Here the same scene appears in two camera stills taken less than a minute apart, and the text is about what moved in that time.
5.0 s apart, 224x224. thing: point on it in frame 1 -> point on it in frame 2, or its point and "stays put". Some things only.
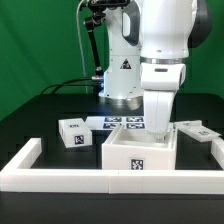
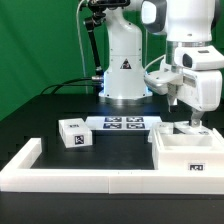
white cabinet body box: x=132 y=148 -> x=188 y=152
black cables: x=69 y=85 stays put
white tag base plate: x=114 y=123 stays put
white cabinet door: x=194 y=128 stays put
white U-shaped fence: x=109 y=181 stays put
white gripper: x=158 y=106 -> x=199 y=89
